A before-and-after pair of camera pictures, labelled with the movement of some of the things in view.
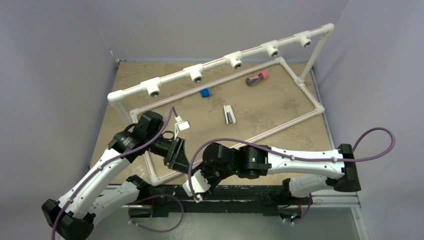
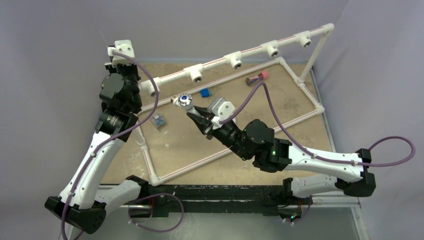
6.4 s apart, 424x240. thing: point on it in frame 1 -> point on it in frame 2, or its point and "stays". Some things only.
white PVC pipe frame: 154,87 stays
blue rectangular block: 205,93 stays
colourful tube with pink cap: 262,76 stays
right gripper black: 204,171 -> 202,122
